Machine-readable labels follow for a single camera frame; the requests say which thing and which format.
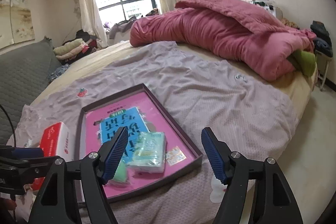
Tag lilac strawberry bed sheet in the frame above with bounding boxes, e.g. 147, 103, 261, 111
6, 40, 300, 224

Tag light green soft pack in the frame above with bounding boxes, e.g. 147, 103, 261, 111
108, 159, 130, 187

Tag stack of folded blankets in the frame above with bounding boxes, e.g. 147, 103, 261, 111
53, 39, 89, 61

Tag red tissue box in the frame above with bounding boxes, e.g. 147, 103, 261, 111
30, 121, 77, 192

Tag green tissue pack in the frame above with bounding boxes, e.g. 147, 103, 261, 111
127, 132, 167, 173

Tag left cream curtain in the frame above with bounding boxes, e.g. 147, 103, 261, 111
74, 0, 108, 49

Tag dark purple tray box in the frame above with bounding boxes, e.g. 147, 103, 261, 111
74, 83, 203, 204

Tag blue patterned cloth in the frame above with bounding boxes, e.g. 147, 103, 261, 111
48, 64, 69, 83

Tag black cable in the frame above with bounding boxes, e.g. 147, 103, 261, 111
0, 103, 17, 147

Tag clothes on window sill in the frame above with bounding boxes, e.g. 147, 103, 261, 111
107, 8, 159, 39

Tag green pillow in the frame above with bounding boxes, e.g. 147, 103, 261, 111
287, 50, 316, 77

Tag dark clothes on chair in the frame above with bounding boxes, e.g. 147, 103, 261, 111
310, 20, 333, 57

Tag grey quilted headboard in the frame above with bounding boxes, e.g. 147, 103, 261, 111
1, 38, 61, 144

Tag pink folded quilt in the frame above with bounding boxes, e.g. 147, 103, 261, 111
130, 0, 316, 82

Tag blossom wall painting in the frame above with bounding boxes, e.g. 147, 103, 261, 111
0, 0, 35, 49

